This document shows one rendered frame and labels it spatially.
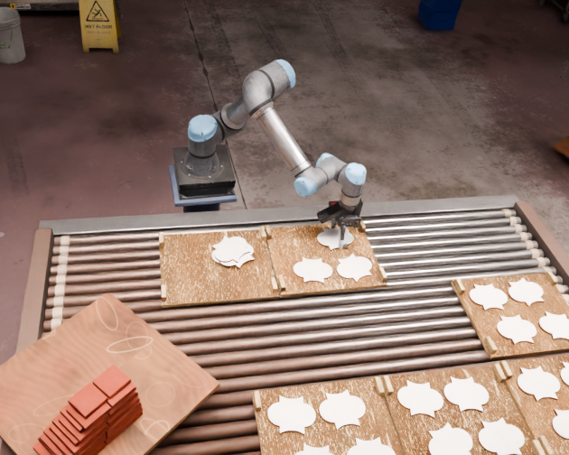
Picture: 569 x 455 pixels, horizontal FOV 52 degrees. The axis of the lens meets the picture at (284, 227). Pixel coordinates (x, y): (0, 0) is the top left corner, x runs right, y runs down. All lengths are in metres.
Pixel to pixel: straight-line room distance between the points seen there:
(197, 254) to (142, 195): 1.75
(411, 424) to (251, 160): 2.74
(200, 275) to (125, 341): 0.43
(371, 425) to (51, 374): 0.95
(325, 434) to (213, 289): 0.65
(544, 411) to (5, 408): 1.61
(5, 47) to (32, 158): 1.36
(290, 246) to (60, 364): 0.95
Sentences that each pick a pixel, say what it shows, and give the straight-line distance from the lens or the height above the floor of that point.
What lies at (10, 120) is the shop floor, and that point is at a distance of 4.79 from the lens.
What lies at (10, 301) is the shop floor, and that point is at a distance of 3.45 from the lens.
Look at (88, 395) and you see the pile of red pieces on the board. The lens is 1.58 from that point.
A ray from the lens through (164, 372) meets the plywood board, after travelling 1.80.
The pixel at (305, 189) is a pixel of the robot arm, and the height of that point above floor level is 1.25.
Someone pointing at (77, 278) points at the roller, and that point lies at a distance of 2.23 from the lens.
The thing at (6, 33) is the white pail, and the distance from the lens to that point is 5.40.
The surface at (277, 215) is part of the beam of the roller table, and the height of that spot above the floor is 0.92.
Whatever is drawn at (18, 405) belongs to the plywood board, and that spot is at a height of 1.04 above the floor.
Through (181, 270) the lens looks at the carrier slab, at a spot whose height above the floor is 0.94.
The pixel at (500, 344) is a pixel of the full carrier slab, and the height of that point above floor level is 0.94.
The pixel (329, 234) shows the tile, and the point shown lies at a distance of 2.35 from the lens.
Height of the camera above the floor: 2.55
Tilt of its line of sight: 43 degrees down
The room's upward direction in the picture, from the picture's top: 8 degrees clockwise
